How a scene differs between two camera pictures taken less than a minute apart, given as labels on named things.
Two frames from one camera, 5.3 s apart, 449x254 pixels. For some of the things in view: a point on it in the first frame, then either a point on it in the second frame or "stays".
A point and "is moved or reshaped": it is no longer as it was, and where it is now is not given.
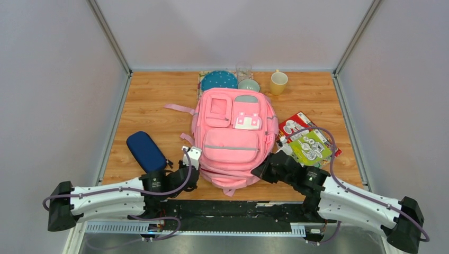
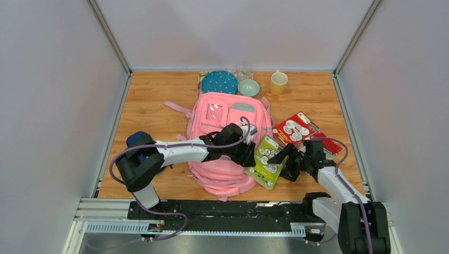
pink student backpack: [234, 130] is moved or reshaped
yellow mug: [278, 82] stays
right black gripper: [262, 171] -> [289, 150]
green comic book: [310, 148] is moved or reshaped
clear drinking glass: [243, 70] stays
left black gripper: [180, 164] -> [246, 160]
